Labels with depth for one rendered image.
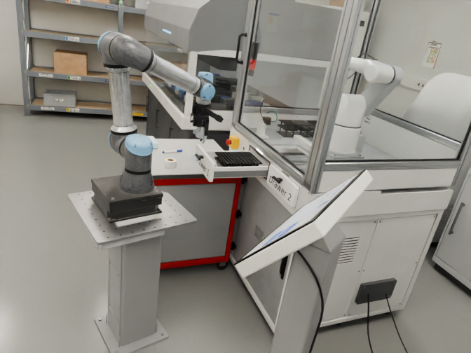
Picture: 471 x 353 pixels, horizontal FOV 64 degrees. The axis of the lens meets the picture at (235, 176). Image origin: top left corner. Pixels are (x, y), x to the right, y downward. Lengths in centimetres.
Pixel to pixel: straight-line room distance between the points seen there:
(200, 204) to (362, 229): 95
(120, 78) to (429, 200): 170
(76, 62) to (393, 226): 461
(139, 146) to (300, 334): 96
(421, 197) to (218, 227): 120
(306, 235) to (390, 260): 144
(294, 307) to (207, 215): 118
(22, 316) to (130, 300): 68
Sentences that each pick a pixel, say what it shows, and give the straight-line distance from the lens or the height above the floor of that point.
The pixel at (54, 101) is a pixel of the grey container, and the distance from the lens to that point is 585.
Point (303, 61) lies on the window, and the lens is 188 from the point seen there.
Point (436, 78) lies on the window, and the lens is 201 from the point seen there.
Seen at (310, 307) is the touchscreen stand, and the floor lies 80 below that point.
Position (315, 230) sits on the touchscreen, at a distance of 97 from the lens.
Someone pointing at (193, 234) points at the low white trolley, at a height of 33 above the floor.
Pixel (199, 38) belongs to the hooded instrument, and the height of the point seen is 146.
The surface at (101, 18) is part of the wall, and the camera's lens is 606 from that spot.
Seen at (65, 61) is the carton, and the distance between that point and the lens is 572.
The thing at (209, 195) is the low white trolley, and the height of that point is 60.
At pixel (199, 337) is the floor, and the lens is 226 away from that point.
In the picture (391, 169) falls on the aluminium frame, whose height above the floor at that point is 105.
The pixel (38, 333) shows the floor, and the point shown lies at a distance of 234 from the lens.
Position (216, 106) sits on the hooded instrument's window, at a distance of 290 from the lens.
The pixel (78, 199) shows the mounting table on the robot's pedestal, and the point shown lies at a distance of 188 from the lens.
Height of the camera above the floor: 163
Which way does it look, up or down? 23 degrees down
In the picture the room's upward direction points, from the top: 9 degrees clockwise
